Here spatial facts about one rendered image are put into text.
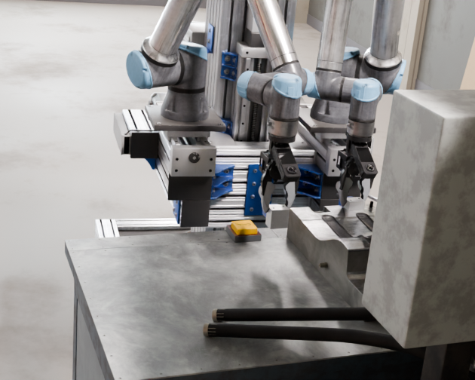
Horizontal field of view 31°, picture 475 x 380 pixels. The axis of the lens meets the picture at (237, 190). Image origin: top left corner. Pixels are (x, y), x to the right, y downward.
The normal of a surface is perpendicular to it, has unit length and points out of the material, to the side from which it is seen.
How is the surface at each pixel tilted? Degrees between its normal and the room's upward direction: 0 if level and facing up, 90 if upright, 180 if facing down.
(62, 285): 0
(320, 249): 90
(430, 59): 90
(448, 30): 90
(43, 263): 0
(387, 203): 90
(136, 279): 0
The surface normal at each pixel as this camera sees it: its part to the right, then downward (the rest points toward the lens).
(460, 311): 0.33, 0.36
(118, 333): 0.08, -0.93
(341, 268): -0.94, 0.04
